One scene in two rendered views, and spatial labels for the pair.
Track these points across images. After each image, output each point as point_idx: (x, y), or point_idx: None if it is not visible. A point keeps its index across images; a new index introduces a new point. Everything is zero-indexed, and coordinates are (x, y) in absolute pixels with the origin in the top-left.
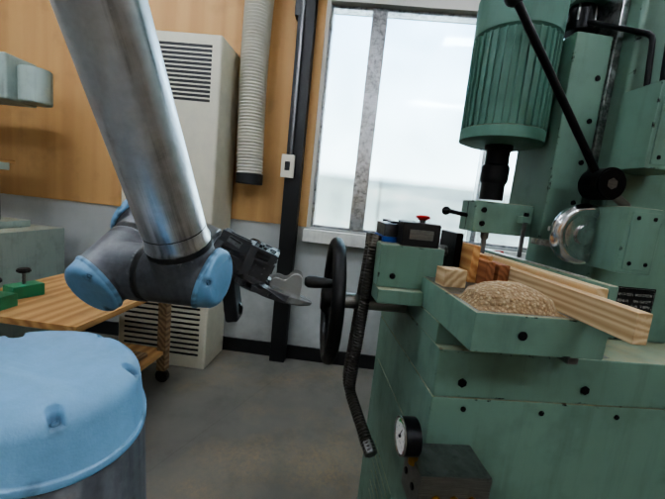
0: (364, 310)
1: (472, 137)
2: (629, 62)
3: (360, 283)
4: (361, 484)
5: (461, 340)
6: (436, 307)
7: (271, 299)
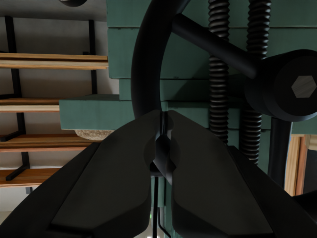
0: (210, 82)
1: None
2: (165, 219)
3: (247, 120)
4: None
5: (72, 102)
6: (128, 112)
7: (38, 186)
